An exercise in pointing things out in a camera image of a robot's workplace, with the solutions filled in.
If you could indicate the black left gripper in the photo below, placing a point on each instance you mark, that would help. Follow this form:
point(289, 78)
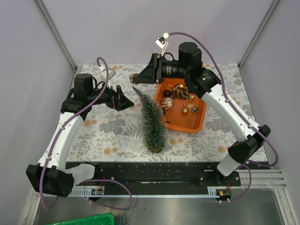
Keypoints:
point(121, 102)

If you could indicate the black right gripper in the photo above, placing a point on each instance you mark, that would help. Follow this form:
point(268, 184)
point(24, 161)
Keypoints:
point(152, 73)

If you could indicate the brown pine cone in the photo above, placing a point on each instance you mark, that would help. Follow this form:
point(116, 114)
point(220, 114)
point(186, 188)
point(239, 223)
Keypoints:
point(132, 79)

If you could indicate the gold and brown ornament pile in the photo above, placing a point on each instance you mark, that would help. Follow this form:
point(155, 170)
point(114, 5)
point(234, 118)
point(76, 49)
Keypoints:
point(180, 91)

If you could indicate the small green christmas tree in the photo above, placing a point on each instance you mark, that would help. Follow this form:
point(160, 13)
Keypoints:
point(153, 123)

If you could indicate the gold round ornament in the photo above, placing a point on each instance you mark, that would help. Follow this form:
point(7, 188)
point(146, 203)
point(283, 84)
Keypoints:
point(191, 96)

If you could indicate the orange plastic tub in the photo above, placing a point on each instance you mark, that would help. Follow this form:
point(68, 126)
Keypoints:
point(185, 115)

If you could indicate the small gold bauble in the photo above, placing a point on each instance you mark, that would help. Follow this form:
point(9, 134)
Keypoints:
point(184, 111)

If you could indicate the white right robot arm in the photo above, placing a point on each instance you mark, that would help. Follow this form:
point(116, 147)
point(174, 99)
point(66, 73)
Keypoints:
point(207, 86)

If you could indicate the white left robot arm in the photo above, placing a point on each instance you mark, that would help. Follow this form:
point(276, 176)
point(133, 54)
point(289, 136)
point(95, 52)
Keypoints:
point(49, 175)

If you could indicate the large gold striped bauble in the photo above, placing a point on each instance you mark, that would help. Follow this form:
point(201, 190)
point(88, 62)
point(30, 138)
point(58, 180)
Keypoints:
point(167, 103)

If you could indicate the floral patterned table mat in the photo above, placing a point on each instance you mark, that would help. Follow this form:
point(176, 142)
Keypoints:
point(109, 135)

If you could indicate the green plastic crate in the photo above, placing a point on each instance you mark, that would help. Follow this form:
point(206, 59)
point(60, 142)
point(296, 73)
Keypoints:
point(100, 219)

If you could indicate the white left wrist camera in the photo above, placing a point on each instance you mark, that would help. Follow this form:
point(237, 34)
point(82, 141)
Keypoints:
point(103, 74)

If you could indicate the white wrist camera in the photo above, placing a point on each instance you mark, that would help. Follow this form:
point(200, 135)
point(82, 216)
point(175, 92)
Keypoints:
point(103, 74)
point(162, 43)

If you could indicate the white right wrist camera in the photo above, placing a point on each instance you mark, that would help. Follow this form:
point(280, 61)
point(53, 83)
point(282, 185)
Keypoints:
point(162, 43)

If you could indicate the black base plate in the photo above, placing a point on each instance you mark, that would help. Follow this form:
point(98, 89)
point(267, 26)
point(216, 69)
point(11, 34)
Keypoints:
point(161, 177)

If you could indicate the grey slotted cable duct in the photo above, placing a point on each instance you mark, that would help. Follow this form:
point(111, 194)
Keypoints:
point(92, 192)

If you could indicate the aluminium frame post left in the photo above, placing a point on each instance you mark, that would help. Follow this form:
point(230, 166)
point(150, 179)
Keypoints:
point(50, 23)

